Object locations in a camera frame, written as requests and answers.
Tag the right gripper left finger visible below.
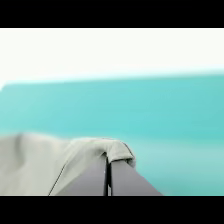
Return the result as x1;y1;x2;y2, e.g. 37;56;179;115
57;152;109;197

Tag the grey shirt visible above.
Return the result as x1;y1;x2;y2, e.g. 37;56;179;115
0;132;137;197

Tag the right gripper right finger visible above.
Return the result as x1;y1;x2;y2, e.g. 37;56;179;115
110;158;163;197

